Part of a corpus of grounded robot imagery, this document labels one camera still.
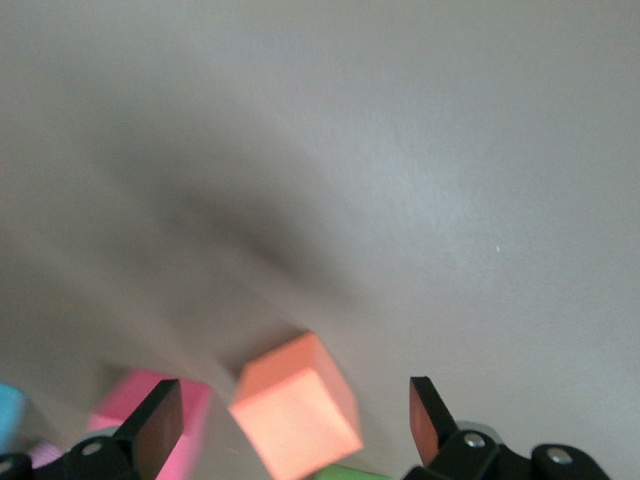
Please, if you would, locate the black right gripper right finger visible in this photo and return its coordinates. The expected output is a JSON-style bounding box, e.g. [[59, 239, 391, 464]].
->
[[403, 376, 612, 480]]

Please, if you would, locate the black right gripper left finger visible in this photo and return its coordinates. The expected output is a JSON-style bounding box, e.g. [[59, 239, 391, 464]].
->
[[0, 378, 184, 480]]

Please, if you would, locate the red foam cube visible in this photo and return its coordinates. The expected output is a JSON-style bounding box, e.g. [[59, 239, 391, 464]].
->
[[85, 368, 212, 480]]

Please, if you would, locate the green foam cube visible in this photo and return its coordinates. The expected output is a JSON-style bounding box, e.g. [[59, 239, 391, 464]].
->
[[313, 462, 396, 480]]

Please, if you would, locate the pink foam cube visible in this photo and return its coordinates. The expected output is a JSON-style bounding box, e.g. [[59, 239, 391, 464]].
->
[[27, 439, 66, 470]]

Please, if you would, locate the orange foam cube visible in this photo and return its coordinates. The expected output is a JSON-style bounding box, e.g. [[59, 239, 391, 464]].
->
[[228, 330, 364, 480]]

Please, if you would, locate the blue foam cube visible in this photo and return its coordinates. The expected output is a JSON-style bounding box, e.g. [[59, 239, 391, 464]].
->
[[0, 382, 27, 451]]

